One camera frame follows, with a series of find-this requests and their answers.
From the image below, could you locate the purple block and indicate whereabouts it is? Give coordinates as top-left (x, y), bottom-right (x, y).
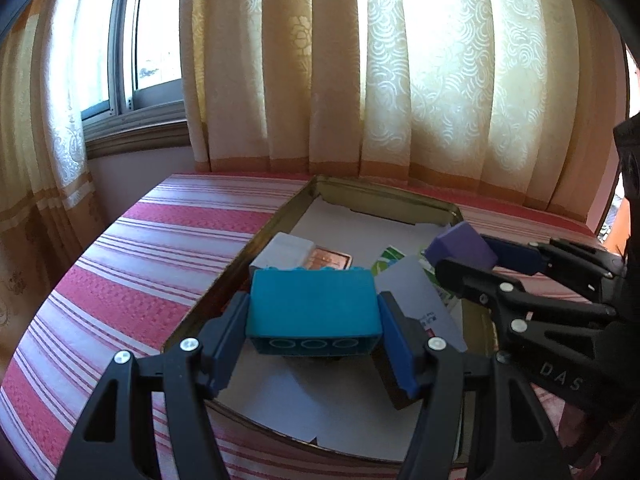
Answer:
top-left (424, 221), bottom-right (499, 273)

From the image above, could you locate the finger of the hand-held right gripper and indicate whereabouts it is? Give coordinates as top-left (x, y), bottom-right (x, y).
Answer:
top-left (482, 235), bottom-right (628, 306)
top-left (434, 257), bottom-right (618, 343)

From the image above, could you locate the teal building block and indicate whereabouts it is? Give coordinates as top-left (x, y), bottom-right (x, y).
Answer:
top-left (246, 267), bottom-right (385, 358)

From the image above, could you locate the window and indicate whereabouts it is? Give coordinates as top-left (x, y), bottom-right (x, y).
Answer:
top-left (75, 0), bottom-right (188, 121)

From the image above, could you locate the copper plate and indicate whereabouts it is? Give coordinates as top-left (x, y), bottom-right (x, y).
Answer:
top-left (300, 246), bottom-right (355, 272)

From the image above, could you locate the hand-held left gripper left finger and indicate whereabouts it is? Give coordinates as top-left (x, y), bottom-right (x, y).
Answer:
top-left (57, 292), bottom-right (251, 480)

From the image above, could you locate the white paper sheet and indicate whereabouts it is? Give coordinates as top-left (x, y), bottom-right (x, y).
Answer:
top-left (207, 195), bottom-right (468, 448)

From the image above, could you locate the narrow cream patterned curtain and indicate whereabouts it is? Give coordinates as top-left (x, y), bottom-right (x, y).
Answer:
top-left (0, 10), bottom-right (108, 281)

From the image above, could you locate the small white box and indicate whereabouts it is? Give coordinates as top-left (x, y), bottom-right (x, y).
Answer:
top-left (248, 232), bottom-right (317, 273)

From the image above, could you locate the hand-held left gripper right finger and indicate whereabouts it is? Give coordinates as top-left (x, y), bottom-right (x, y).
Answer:
top-left (376, 291), bottom-right (573, 480)

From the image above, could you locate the wide cream patterned curtain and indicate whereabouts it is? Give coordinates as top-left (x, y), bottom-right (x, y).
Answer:
top-left (179, 0), bottom-right (616, 211)

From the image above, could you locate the orange wooden door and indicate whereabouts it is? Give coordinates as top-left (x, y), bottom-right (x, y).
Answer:
top-left (597, 195), bottom-right (632, 258)

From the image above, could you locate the gold tin box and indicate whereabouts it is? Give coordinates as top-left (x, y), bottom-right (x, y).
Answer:
top-left (162, 175), bottom-right (501, 463)

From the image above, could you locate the wooden window sill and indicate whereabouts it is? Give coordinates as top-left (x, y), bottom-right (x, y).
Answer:
top-left (82, 115), bottom-right (193, 161)

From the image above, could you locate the white carton with red logo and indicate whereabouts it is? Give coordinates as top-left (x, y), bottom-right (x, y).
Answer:
top-left (375, 255), bottom-right (468, 356)

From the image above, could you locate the red striped bedspread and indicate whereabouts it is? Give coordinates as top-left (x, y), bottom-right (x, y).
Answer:
top-left (0, 174), bottom-right (640, 480)

